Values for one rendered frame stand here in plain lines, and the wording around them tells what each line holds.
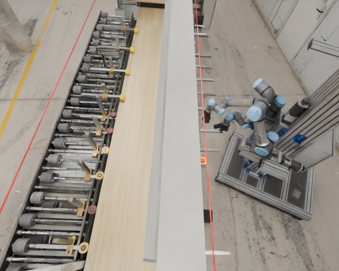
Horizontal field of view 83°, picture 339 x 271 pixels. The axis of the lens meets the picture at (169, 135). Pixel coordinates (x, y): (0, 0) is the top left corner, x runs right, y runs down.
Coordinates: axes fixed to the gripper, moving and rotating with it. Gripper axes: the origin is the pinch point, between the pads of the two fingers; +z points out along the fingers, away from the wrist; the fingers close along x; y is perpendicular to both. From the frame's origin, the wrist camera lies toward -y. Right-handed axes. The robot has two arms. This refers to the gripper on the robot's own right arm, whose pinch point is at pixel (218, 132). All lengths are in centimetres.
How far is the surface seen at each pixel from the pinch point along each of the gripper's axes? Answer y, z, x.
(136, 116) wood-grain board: -99, -7, 11
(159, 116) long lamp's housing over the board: -69, -154, -93
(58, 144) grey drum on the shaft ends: -180, -1, -29
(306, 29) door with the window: 208, 13, 265
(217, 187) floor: 17, 83, -44
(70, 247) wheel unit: -140, -2, -125
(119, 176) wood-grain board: -108, -7, -63
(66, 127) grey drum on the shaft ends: -178, -2, -7
